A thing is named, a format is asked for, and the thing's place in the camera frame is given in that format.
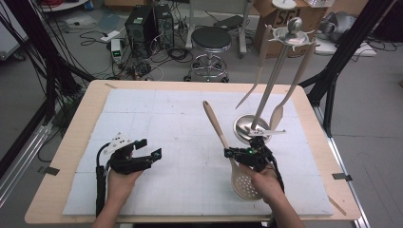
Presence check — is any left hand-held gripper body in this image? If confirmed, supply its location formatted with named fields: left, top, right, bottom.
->
left=104, top=131, right=155, bottom=175

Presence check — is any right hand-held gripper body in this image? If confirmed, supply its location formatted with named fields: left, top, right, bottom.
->
left=236, top=127, right=287, bottom=174

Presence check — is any metal utensil stand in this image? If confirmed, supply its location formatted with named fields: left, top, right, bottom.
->
left=233, top=16, right=317, bottom=146

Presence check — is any beige perforated skimmer spoon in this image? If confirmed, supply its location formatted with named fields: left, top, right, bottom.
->
left=202, top=100, right=264, bottom=201

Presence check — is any beige slotted spatula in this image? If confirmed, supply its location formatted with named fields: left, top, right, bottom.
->
left=269, top=41, right=317, bottom=131

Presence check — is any beige solid spatula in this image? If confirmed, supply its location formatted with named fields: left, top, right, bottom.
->
left=235, top=24, right=274, bottom=110

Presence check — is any person's left hand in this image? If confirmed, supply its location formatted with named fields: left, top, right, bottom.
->
left=106, top=167, right=144, bottom=204

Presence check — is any person's right hand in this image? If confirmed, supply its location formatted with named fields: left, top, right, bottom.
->
left=239, top=162, right=285, bottom=206

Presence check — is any black tape piece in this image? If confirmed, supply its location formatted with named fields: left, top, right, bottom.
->
left=332, top=172, right=354, bottom=182
left=37, top=165, right=61, bottom=177

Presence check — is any white power supply unit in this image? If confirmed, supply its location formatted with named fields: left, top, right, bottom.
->
left=109, top=38, right=124, bottom=65

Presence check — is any black computer tower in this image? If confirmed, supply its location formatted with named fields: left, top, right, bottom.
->
left=124, top=5, right=160, bottom=58
left=154, top=3, right=175, bottom=48

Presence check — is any white power strip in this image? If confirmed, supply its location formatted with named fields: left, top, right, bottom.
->
left=100, top=29, right=122, bottom=44

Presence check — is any black round stool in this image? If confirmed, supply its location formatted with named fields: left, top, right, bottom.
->
left=183, top=26, right=233, bottom=84

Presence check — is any black flat device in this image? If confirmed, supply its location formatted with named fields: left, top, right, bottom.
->
left=213, top=14, right=244, bottom=31

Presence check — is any large printed cardboard box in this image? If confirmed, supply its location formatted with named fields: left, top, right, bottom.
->
left=253, top=0, right=327, bottom=59

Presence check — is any white round disc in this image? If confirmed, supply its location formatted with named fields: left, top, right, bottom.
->
left=271, top=0, right=297, bottom=10

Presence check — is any grey bag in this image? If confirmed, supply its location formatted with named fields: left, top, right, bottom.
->
left=317, top=11, right=357, bottom=42

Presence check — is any left hand-held gripper cable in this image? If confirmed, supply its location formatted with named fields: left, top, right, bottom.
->
left=94, top=142, right=112, bottom=217

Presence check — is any tangle of black floor cables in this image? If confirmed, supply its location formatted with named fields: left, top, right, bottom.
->
left=79, top=28, right=194, bottom=82

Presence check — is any aluminium rail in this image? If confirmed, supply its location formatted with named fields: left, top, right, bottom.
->
left=0, top=122, right=53, bottom=207

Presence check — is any black frame with cables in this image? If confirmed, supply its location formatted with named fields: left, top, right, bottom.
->
left=0, top=0, right=96, bottom=179

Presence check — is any black metal frame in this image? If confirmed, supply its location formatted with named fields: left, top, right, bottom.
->
left=298, top=0, right=393, bottom=138

